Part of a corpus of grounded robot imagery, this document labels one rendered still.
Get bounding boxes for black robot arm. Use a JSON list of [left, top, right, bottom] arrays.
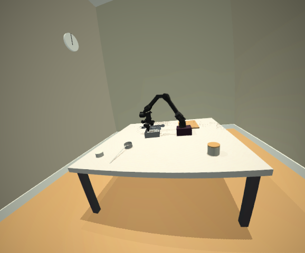
[[139, 93, 186, 128]]

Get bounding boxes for light brown wooden board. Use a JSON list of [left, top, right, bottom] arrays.
[[186, 120, 199, 129]]

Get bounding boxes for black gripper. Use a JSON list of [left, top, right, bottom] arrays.
[[144, 117, 155, 132]]

